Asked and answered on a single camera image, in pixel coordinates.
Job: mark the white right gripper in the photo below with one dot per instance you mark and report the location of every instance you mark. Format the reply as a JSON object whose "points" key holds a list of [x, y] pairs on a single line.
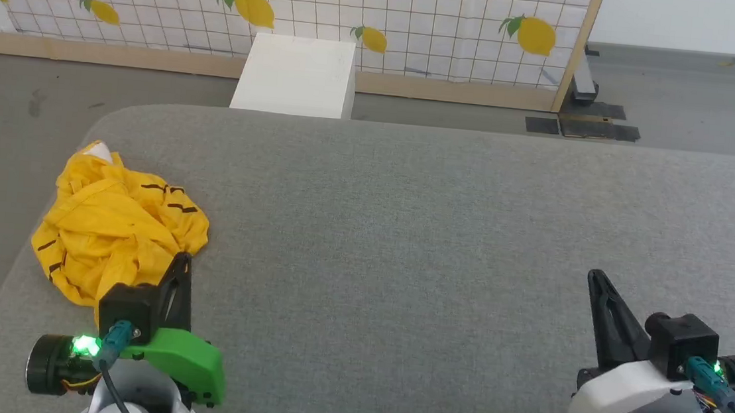
{"points": [[617, 391]]}

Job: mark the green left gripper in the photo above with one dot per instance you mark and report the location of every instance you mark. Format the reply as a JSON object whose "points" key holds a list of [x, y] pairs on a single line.
{"points": [[187, 364]]}

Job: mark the yellow garment with white patches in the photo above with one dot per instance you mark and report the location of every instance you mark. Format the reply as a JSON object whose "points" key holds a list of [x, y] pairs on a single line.
{"points": [[107, 217]]}

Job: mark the long black floor mat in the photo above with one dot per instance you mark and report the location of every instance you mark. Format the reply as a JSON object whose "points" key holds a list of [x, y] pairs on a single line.
{"points": [[603, 131]]}

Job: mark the grey upholstered sofa cushion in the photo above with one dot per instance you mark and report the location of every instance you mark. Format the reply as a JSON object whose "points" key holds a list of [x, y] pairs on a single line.
{"points": [[402, 269]]}

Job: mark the small black floor mat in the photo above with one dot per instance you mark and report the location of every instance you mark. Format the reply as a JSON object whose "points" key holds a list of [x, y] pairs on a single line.
{"points": [[542, 125]]}

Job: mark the black floor mat under foot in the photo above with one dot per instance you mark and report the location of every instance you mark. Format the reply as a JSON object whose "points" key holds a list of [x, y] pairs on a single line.
{"points": [[605, 110]]}

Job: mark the grey metal partition foot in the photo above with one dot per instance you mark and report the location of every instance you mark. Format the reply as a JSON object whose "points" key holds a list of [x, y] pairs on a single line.
{"points": [[584, 82]]}

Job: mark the white box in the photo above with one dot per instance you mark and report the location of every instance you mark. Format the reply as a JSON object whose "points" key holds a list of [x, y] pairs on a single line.
{"points": [[296, 74]]}

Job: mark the lemon-patterned grid partition panel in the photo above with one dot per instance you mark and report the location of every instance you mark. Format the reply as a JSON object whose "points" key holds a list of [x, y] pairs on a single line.
{"points": [[88, 52]]}

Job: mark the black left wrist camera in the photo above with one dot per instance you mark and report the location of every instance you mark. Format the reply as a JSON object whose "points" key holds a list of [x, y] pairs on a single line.
{"points": [[129, 309]]}

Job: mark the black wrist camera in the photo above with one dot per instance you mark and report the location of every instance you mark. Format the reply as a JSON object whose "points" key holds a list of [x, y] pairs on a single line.
{"points": [[681, 344], [129, 309]]}

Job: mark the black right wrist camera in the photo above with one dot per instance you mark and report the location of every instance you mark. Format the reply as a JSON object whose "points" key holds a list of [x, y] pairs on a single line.
{"points": [[681, 344]]}

